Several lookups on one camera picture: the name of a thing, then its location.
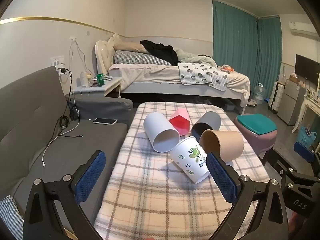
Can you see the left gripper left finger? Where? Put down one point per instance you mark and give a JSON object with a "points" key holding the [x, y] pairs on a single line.
{"points": [[42, 219]]}

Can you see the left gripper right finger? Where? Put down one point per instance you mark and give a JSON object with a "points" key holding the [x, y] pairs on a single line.
{"points": [[269, 221]]}

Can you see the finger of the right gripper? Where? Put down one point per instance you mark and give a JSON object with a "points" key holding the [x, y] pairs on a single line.
{"points": [[304, 152]]}

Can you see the brown paper cup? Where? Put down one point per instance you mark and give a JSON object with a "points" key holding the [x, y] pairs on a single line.
{"points": [[229, 145]]}

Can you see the grey plastic cup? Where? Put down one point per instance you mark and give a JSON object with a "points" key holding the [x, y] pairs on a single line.
{"points": [[209, 120]]}

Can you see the white floral paper cup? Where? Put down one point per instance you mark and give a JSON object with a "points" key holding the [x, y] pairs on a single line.
{"points": [[190, 157]]}

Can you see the plain white cup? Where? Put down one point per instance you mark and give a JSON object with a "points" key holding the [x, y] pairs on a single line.
{"points": [[161, 133]]}

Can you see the pink hexagonal cup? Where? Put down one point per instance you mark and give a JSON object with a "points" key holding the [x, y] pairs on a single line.
{"points": [[180, 120]]}

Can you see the blue laundry basket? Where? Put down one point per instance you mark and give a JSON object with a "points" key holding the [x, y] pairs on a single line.
{"points": [[306, 136]]}

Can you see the purple plastic stool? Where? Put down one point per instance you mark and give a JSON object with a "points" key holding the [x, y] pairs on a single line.
{"points": [[259, 143]]}

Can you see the teal stool cushion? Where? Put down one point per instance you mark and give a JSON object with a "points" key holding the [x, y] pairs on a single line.
{"points": [[257, 123]]}

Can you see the silver mini fridge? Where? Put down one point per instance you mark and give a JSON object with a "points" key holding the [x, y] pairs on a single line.
{"points": [[291, 102]]}

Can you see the grey sofa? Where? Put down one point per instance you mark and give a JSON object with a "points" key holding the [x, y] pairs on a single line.
{"points": [[31, 147]]}

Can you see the large water jug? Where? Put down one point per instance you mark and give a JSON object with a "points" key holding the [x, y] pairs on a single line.
{"points": [[259, 93]]}

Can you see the plaid blanket table cover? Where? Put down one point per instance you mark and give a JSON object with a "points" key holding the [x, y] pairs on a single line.
{"points": [[148, 196]]}

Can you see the black television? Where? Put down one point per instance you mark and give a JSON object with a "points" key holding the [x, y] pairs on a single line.
{"points": [[307, 69]]}

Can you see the white bedside table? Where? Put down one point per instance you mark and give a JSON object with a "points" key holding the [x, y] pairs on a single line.
{"points": [[110, 89]]}

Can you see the white tumbler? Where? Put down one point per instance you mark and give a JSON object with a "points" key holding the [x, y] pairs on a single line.
{"points": [[83, 79]]}

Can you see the teal curtain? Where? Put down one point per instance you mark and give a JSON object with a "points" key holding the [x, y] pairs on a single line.
{"points": [[252, 46]]}

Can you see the green soda can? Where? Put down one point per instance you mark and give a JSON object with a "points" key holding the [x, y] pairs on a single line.
{"points": [[100, 80]]}

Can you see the white air conditioner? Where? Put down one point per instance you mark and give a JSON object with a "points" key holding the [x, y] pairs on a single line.
{"points": [[304, 29]]}

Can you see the bed with beige sheets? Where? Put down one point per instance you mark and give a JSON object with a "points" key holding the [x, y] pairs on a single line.
{"points": [[154, 68]]}

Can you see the leaf patterned quilted mat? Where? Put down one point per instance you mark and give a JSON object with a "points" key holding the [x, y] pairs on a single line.
{"points": [[201, 74]]}

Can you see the checkered pillow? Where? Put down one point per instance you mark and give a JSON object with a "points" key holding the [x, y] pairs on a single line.
{"points": [[130, 57]]}

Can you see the light green duvet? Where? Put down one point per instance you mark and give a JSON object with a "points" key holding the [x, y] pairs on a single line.
{"points": [[186, 57]]}

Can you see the beige pillow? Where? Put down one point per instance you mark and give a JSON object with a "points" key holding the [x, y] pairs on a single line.
{"points": [[130, 46]]}

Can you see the black clothing on bed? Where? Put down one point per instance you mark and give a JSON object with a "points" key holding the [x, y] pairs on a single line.
{"points": [[161, 51]]}

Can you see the wall power outlet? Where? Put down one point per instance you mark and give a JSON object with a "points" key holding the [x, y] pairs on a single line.
{"points": [[59, 63]]}

